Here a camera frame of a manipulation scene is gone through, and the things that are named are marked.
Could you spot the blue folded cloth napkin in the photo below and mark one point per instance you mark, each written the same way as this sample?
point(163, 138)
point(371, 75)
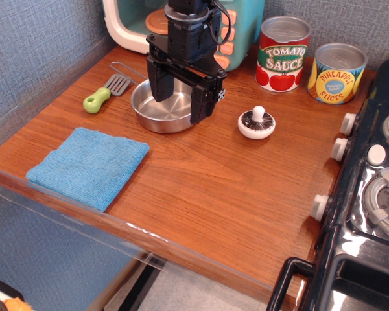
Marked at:
point(89, 167)

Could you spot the white round stove button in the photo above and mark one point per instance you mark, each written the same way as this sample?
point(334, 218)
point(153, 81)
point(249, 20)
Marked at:
point(376, 155)

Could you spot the black toy stove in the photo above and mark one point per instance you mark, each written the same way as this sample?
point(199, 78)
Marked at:
point(352, 255)

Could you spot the black oven door handle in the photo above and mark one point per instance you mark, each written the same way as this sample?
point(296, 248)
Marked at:
point(292, 266)

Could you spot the pineapple slices can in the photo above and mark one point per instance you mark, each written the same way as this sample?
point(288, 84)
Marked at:
point(336, 73)

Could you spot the white toy mushroom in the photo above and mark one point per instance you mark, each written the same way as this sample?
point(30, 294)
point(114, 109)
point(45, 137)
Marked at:
point(256, 124)

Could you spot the white stove knob top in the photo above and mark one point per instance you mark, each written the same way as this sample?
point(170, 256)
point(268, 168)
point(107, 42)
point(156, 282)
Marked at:
point(348, 123)

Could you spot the white stove knob bottom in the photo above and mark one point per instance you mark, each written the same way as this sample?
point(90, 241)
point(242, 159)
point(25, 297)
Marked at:
point(318, 207)

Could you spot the white stove knob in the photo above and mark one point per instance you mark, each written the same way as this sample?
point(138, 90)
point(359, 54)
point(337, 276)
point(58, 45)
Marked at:
point(339, 149)
point(318, 207)
point(348, 123)

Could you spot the teal toy microwave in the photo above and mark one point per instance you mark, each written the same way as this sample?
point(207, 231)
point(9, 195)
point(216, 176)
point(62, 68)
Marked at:
point(130, 22)

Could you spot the grey front stove burner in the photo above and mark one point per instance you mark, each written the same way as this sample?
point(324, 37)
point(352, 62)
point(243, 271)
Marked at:
point(376, 200)

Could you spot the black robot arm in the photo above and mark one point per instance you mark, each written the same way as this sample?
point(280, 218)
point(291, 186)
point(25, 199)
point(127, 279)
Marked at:
point(189, 7)

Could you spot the clear acrylic table edge guard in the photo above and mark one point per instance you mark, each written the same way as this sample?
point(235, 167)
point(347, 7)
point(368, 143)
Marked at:
point(129, 238)

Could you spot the tomato sauce can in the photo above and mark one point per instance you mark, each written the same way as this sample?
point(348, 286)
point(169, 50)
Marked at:
point(282, 51)

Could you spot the silver metal pan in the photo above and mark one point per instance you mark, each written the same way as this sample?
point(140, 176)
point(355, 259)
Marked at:
point(168, 116)

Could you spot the white stove knob middle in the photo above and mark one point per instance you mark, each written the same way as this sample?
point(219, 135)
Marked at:
point(339, 149)

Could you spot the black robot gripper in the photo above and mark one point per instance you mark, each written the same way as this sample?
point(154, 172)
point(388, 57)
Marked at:
point(187, 53)

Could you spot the green handled toy spatula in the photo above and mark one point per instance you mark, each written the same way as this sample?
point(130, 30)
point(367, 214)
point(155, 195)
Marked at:
point(116, 85)

